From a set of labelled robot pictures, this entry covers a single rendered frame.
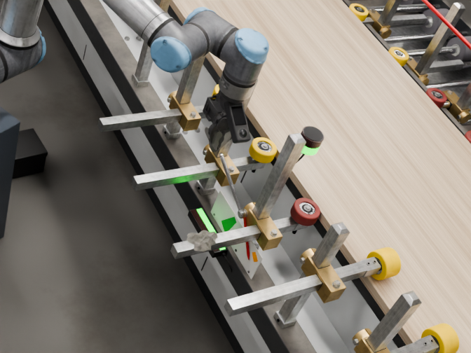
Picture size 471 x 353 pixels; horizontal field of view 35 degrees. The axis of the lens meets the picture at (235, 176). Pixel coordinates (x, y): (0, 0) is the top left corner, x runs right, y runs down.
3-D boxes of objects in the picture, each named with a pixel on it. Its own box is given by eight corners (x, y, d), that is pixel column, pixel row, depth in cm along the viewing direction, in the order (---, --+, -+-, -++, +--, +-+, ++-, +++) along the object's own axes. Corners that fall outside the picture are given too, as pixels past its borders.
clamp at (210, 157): (219, 187, 220) (224, 176, 217) (199, 155, 227) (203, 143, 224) (237, 183, 224) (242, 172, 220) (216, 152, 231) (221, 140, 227)
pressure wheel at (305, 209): (289, 245, 215) (304, 220, 207) (275, 224, 219) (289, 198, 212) (311, 239, 219) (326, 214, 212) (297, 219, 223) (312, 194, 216)
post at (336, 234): (273, 340, 211) (340, 232, 179) (267, 330, 213) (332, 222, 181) (283, 337, 213) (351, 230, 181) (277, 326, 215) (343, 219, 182)
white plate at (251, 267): (249, 279, 215) (261, 258, 208) (209, 212, 228) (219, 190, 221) (251, 279, 215) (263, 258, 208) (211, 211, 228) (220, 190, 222)
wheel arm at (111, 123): (101, 134, 222) (103, 124, 219) (97, 127, 224) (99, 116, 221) (225, 118, 245) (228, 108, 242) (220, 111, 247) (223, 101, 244)
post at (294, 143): (238, 258, 220) (296, 141, 188) (233, 248, 222) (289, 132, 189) (249, 255, 222) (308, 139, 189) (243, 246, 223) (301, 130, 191)
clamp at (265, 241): (262, 251, 207) (268, 239, 204) (240, 214, 214) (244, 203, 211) (279, 247, 210) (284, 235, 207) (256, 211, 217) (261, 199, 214)
